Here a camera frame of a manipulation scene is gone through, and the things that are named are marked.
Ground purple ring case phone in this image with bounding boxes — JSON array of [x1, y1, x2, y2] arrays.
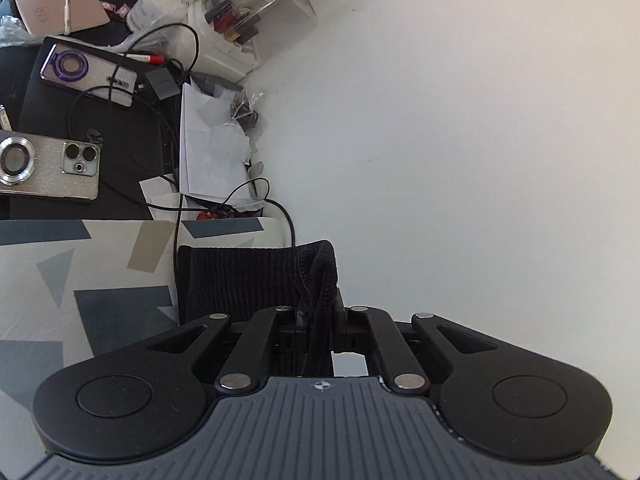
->
[[39, 42, 138, 107]]

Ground black desk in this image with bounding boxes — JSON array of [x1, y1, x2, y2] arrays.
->
[[1, 44, 180, 220]]

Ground black ribbed knit garment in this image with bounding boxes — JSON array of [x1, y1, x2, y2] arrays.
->
[[176, 240, 340, 377]]

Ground silver glitter case phone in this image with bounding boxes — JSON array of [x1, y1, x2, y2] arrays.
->
[[0, 130, 101, 202]]

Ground geometric patterned table mat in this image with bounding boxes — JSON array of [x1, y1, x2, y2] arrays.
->
[[1, 217, 286, 479]]

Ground clear acrylic cosmetic organizer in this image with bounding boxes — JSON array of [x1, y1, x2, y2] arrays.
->
[[184, 0, 318, 82]]

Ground white paper sheets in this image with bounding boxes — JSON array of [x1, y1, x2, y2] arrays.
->
[[178, 84, 258, 209]]

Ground black charging cable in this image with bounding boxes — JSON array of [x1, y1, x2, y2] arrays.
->
[[67, 22, 298, 271]]

